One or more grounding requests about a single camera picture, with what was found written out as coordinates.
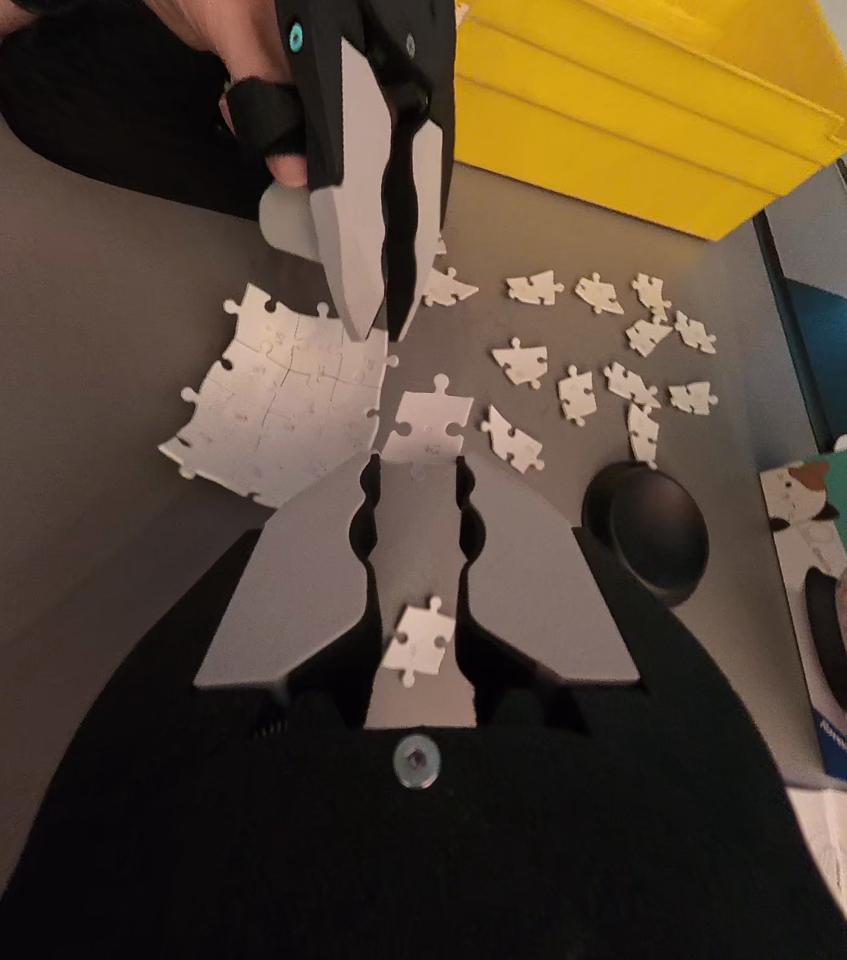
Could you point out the scattered loose puzzle pieces group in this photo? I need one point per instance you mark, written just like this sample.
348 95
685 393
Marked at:
581 393

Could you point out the person's left hand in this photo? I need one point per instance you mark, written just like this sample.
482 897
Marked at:
214 30

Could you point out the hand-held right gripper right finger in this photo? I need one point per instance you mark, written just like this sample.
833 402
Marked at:
536 600

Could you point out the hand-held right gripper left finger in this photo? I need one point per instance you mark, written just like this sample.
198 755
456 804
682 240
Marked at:
296 608

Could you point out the black round ball stand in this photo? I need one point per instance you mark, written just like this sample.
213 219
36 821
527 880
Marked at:
644 533

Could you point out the assembled white puzzle section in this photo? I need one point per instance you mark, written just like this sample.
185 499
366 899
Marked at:
281 405

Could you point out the white puzzle piece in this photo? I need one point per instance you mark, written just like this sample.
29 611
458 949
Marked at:
419 642
427 420

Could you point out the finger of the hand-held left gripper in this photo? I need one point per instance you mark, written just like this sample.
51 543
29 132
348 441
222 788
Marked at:
427 195
349 195

